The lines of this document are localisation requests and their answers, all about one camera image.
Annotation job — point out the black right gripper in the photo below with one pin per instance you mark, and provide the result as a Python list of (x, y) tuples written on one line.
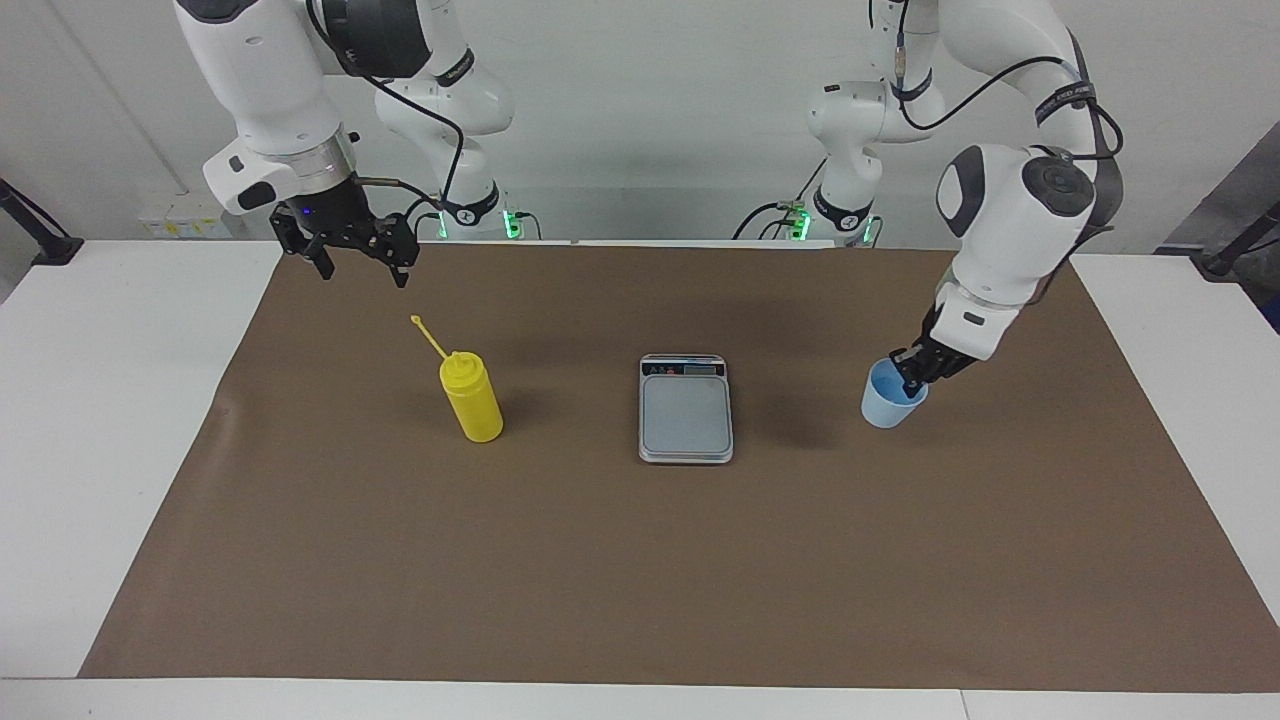
[(335, 215)]

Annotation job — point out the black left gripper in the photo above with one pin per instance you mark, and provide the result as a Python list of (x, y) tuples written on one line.
[(935, 360)]

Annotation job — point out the light blue plastic cup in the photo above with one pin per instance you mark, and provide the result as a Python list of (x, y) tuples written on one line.
[(880, 410)]

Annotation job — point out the yellow squeeze seasoning bottle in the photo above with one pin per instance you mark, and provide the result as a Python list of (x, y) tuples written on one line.
[(472, 405)]

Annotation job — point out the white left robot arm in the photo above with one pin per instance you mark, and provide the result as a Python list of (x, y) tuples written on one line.
[(1010, 220)]

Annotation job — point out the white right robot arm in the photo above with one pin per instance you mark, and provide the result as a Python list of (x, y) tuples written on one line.
[(265, 80)]

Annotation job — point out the silver digital kitchen scale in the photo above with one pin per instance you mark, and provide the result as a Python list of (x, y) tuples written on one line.
[(685, 415)]

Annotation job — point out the black clamp stand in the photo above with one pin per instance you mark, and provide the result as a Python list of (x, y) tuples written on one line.
[(1235, 250), (45, 243)]

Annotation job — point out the brown table mat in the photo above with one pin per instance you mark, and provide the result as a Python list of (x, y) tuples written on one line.
[(640, 580)]

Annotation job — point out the white wall socket box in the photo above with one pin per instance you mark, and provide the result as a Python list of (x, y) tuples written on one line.
[(185, 215)]

